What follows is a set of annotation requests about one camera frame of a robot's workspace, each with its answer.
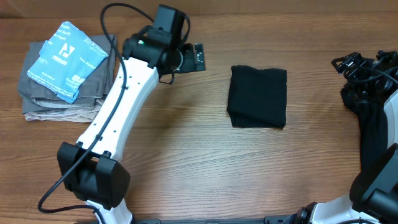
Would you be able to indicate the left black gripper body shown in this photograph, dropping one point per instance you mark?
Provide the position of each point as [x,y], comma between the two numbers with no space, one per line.
[189,63]

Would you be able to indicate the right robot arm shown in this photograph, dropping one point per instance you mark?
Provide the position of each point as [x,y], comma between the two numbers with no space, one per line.
[372,197]

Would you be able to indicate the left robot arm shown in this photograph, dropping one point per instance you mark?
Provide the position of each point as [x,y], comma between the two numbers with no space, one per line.
[91,168]

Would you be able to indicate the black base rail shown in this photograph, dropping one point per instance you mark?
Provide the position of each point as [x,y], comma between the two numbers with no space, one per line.
[211,221]

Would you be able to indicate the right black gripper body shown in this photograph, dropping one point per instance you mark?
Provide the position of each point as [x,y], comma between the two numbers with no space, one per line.
[359,75]

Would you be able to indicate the beige folded garment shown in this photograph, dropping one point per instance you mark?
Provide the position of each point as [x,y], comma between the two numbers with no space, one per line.
[77,115]

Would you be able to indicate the black clothes pile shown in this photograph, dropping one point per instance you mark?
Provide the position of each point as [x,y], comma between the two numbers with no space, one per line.
[377,119]

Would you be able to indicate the grey folded garment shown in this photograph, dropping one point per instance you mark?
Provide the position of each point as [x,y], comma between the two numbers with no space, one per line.
[38,99]

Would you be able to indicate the black t-shirt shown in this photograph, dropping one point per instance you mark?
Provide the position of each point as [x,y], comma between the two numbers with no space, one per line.
[257,97]

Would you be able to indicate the light blue folded garment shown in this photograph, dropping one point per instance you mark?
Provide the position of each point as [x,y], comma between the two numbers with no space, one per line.
[65,61]

